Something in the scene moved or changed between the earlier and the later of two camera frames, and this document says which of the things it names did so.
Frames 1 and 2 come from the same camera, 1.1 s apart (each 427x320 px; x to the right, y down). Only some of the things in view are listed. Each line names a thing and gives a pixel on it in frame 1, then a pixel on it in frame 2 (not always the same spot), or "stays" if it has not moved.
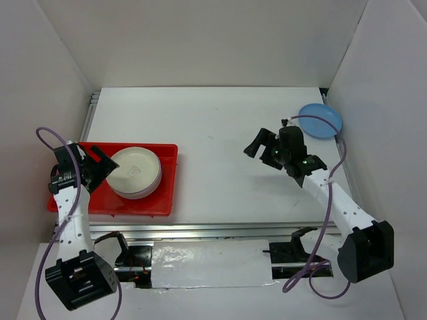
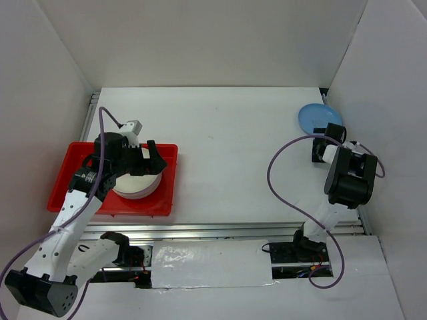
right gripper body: [285, 157] → [316, 143]
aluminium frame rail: [209, 230] stays
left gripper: [105, 166] → [158, 163]
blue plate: [316, 127] stays
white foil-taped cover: [198, 263] stays
